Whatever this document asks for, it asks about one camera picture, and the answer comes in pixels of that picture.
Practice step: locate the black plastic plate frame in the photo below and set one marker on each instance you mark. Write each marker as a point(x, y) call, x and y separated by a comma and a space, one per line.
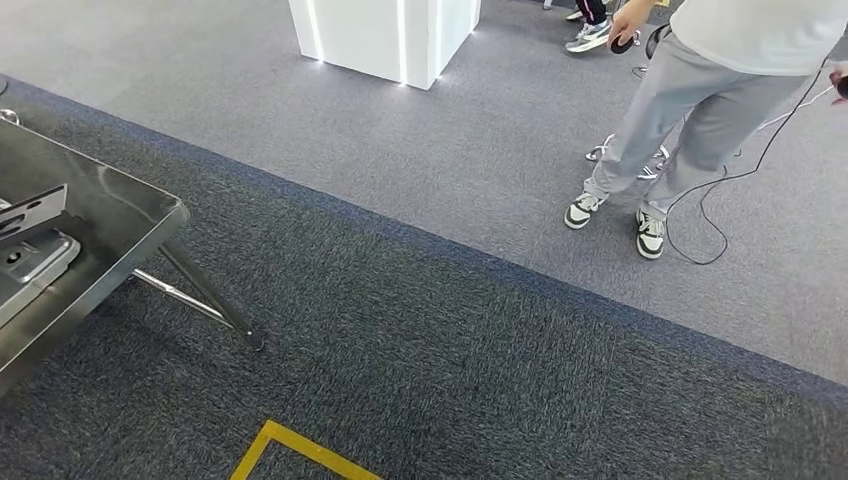
point(40, 205)

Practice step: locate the stainless steel workbench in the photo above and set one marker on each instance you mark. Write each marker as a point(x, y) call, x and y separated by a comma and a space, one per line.
point(99, 218)

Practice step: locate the chrome chair base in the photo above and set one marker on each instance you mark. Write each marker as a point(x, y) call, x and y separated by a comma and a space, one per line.
point(596, 151)

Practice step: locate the white illuminated pillar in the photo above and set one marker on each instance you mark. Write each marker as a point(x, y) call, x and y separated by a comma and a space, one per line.
point(371, 33)

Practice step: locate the person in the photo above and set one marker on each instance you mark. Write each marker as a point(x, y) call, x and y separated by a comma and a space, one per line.
point(591, 13)
point(662, 99)

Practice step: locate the black handheld controller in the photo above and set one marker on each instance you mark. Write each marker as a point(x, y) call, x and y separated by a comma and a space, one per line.
point(842, 86)
point(621, 45)

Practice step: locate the stamped metal panel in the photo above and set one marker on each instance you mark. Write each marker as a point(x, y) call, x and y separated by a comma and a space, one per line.
point(33, 265)

